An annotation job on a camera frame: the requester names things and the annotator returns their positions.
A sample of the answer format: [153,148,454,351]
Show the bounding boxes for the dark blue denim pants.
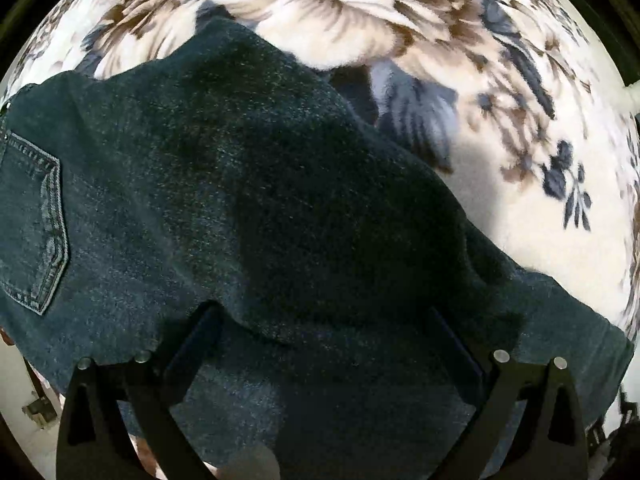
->
[0,17,635,480]

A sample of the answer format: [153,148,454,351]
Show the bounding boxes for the floral printed blanket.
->
[0,0,640,341]

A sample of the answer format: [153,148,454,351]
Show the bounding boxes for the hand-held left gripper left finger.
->
[56,301,224,480]

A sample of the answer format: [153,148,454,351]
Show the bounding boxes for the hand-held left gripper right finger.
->
[426,306,590,480]

